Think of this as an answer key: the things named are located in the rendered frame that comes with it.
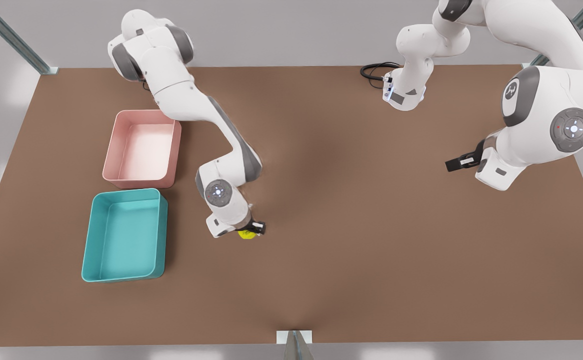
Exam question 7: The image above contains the teal rectangular tray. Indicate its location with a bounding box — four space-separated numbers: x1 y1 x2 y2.
81 188 169 283

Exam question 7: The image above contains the pink rectangular tray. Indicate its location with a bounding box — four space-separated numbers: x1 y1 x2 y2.
102 109 182 189

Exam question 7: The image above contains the silver frame post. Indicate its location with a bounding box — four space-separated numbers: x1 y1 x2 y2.
521 0 583 69
276 330 314 360
0 0 59 76

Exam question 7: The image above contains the black cable loop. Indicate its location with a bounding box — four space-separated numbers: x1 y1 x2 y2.
360 61 402 91

